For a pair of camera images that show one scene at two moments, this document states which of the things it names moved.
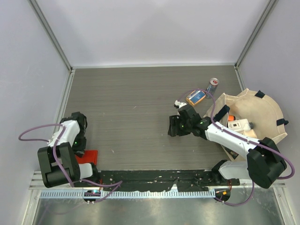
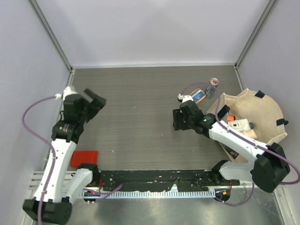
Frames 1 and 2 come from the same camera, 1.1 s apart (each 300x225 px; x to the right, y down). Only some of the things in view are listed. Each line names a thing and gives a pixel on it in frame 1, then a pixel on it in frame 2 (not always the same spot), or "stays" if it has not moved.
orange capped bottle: x=231 y=117 stays
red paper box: x=90 y=156 stays
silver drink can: x=212 y=87 stays
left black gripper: x=79 y=151 -> x=96 y=104
